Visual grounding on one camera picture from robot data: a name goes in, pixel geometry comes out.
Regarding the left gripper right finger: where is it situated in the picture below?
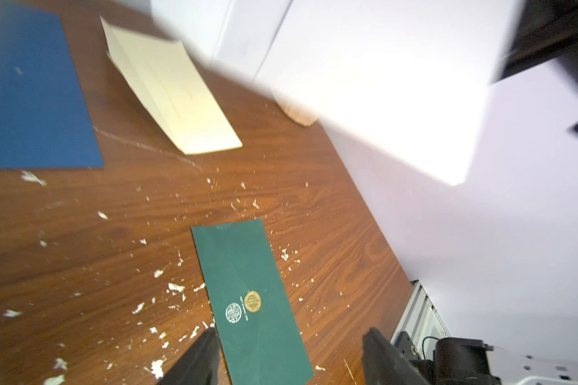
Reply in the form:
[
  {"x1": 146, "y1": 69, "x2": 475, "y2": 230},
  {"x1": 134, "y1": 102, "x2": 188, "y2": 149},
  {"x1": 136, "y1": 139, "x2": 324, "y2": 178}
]
[{"x1": 362, "y1": 328, "x2": 429, "y2": 385}]

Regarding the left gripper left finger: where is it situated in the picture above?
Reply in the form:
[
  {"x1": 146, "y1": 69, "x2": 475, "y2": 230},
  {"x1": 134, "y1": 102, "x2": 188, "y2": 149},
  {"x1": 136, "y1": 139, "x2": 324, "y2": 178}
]
[{"x1": 157, "y1": 327, "x2": 221, "y2": 385}]

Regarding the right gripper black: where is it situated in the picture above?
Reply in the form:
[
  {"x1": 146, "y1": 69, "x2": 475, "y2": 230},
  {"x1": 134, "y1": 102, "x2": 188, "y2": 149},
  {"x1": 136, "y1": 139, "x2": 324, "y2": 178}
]
[{"x1": 493, "y1": 0, "x2": 578, "y2": 148}]

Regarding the dark green envelope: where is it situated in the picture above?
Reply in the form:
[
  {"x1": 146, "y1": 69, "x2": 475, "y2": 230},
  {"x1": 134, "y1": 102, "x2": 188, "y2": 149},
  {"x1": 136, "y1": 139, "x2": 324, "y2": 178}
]
[{"x1": 192, "y1": 220, "x2": 314, "y2": 384}]

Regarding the grey envelope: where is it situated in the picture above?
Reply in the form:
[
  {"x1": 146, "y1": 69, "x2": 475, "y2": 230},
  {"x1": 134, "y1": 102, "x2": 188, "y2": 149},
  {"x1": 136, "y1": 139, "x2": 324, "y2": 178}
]
[{"x1": 150, "y1": 1, "x2": 523, "y2": 186}]

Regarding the cream yellow envelope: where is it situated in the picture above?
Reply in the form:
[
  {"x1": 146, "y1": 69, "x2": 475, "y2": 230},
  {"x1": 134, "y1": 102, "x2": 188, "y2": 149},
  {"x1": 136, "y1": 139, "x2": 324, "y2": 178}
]
[{"x1": 101, "y1": 19, "x2": 242, "y2": 155}]

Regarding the navy blue envelope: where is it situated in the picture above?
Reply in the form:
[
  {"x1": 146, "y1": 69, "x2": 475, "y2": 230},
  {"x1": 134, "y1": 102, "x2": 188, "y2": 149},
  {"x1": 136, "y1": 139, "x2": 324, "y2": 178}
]
[{"x1": 0, "y1": 1, "x2": 104, "y2": 170}]

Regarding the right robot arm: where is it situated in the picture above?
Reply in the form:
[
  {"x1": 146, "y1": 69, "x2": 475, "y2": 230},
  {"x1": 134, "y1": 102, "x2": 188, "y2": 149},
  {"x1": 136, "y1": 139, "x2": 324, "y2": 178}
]
[{"x1": 398, "y1": 1, "x2": 578, "y2": 384}]

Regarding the ribbed terracotta plant pot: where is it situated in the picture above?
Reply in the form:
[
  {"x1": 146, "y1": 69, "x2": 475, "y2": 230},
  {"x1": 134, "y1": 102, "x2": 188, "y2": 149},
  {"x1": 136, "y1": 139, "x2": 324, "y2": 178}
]
[{"x1": 274, "y1": 95, "x2": 319, "y2": 128}]

